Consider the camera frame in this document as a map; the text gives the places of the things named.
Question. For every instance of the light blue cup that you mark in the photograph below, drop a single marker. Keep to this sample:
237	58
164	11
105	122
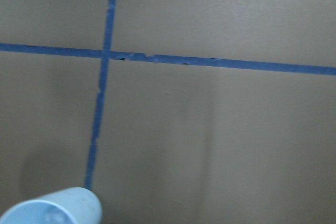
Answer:
79	204

